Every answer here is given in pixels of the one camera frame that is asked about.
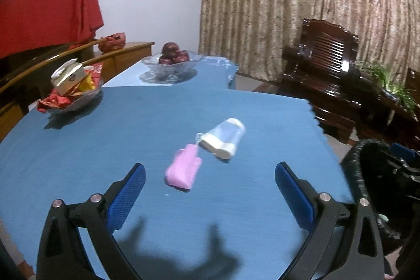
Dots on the dark wooden armchair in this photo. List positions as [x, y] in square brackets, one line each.
[321, 70]

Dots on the green potted plant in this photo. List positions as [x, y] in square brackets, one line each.
[390, 83]

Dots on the dark blue tablecloth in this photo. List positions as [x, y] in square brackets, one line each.
[131, 122]

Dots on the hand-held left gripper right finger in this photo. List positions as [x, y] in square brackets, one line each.
[295, 191]

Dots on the dark red apple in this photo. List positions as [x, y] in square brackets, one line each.
[165, 61]
[170, 48]
[182, 57]

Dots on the glass dish of snack packets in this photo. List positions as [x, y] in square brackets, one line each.
[54, 101]

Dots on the trash bin with black bag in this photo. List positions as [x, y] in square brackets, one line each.
[354, 165]

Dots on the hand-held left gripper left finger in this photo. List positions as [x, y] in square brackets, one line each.
[126, 194]

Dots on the curved wooden chair back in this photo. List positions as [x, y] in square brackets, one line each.
[39, 65]

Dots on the small beige carton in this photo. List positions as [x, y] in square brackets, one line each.
[67, 78]

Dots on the beige patterned curtain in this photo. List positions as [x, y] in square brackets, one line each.
[295, 4]

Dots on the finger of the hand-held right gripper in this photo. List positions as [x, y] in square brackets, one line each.
[403, 152]

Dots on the red ornament bag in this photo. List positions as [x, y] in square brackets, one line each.
[113, 42]

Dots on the pink pouch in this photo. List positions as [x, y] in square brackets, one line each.
[182, 171]

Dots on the red cloth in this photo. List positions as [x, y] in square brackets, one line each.
[49, 21]

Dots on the clear bottle with white cap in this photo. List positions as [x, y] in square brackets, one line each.
[226, 135]

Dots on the glass fruit bowl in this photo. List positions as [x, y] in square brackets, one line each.
[174, 70]

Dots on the wooden cabinet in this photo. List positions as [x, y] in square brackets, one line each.
[131, 57]

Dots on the dark wooden side table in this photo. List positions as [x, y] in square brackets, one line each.
[387, 116]

